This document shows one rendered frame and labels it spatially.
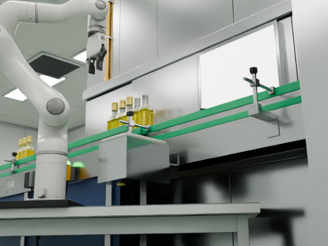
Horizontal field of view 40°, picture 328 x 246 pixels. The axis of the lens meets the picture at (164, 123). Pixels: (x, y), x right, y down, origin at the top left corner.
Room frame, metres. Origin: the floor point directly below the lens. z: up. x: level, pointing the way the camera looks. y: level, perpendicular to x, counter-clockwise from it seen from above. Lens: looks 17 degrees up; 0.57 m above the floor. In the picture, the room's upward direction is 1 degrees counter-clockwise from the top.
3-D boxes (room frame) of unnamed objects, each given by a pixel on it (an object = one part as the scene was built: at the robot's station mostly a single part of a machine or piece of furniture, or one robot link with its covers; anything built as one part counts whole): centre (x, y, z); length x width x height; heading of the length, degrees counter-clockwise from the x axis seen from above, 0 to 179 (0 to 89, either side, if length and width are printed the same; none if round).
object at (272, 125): (1.42, -0.32, 1.07); 0.17 x 0.05 x 0.23; 135
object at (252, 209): (2.41, 0.38, 0.73); 1.58 x 1.52 x 0.04; 84
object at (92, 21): (1.79, 0.29, 1.61); 0.09 x 0.08 x 0.13; 16
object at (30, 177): (2.33, 0.68, 0.96); 0.08 x 0.08 x 0.08; 45
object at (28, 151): (2.80, 0.87, 1.19); 0.06 x 0.06 x 0.28; 45
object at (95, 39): (1.79, 0.29, 1.47); 0.10 x 0.07 x 0.11; 45
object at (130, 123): (1.87, 0.13, 1.12); 0.17 x 0.03 x 0.12; 135
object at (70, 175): (2.13, 0.48, 0.96); 0.07 x 0.07 x 0.07; 45
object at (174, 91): (1.96, -0.16, 1.32); 0.90 x 0.03 x 0.34; 45
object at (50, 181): (1.76, 0.45, 0.87); 0.19 x 0.19 x 0.18
